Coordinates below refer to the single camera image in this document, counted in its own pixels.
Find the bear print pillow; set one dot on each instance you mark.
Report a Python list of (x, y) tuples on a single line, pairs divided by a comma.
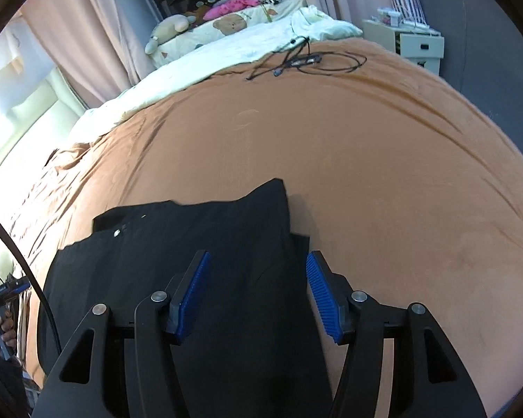
[(221, 27)]

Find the pink cloth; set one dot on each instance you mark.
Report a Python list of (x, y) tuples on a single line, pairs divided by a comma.
[(229, 7)]

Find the white nightstand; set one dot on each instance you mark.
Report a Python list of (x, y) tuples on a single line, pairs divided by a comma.
[(422, 46)]

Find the beige plush toy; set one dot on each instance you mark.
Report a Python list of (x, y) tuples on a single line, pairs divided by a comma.
[(168, 29)]

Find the brown bed blanket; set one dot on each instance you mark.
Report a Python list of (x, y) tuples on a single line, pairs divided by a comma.
[(405, 186)]

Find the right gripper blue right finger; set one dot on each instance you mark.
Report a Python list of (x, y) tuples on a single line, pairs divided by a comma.
[(331, 293)]

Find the black garment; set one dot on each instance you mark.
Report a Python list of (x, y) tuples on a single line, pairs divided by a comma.
[(254, 350)]

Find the person left hand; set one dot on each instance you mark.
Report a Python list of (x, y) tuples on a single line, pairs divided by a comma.
[(8, 332)]

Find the pink curtain left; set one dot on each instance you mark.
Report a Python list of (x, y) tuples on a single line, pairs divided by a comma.
[(97, 44)]

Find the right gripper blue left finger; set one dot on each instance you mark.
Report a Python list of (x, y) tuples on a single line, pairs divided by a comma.
[(186, 293)]

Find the white red rack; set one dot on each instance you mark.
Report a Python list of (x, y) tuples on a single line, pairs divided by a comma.
[(404, 12)]

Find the white duvet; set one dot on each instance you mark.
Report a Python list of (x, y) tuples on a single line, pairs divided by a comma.
[(248, 45)]

